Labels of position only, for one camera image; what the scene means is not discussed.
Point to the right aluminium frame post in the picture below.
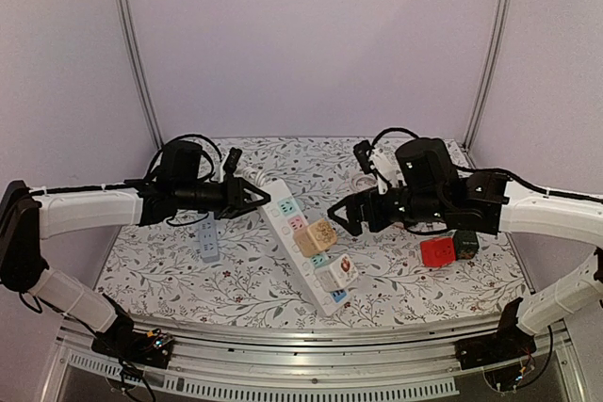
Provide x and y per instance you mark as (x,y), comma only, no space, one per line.
(487,74)

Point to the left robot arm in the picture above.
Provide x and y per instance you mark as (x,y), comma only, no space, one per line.
(29,217)

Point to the long white power strip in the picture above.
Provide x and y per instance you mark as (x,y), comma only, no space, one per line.
(290,228)

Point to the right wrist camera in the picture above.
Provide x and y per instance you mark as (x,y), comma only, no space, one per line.
(424,163)

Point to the floral patterned table mat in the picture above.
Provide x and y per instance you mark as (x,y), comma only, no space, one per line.
(158,271)

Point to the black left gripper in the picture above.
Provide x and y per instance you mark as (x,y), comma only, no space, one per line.
(234,198)

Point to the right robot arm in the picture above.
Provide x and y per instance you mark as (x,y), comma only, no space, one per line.
(493,201)

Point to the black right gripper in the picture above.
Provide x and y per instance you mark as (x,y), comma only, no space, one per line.
(370,209)

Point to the beige cube socket adapter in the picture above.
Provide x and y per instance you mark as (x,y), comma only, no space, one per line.
(315,238)

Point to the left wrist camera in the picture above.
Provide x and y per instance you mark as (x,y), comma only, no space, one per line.
(179,167)

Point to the white cube adapter red flower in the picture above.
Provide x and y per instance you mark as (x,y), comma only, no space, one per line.
(337,274)

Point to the dark green cube socket adapter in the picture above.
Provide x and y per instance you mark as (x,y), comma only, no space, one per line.
(466,244)

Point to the left aluminium frame post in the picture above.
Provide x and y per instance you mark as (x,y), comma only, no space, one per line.
(131,45)

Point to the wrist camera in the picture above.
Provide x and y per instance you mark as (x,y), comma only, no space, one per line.
(424,163)
(179,167)

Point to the aluminium frame post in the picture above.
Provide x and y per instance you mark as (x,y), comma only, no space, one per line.
(131,45)
(487,74)

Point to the aluminium front rail base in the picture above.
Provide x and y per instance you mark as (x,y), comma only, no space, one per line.
(405,363)

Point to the red cube socket adapter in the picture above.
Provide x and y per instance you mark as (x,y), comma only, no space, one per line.
(437,252)

